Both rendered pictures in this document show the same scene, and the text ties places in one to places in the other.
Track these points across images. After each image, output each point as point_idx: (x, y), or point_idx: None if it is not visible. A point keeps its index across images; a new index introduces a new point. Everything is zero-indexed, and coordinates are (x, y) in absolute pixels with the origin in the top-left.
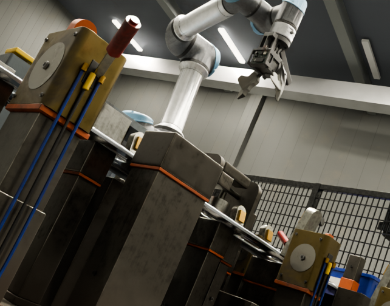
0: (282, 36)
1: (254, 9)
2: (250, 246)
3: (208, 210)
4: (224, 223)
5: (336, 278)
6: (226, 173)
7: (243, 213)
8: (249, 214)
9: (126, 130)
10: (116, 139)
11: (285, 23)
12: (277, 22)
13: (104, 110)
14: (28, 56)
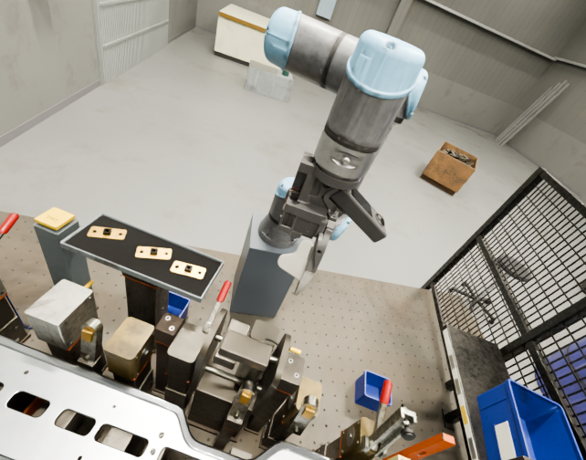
0: (319, 172)
1: (319, 78)
2: (214, 448)
3: (79, 451)
4: (124, 453)
5: (511, 442)
6: (224, 356)
7: (245, 398)
8: (263, 395)
9: (57, 330)
10: (56, 335)
11: (328, 138)
12: (322, 131)
13: (27, 317)
14: (45, 224)
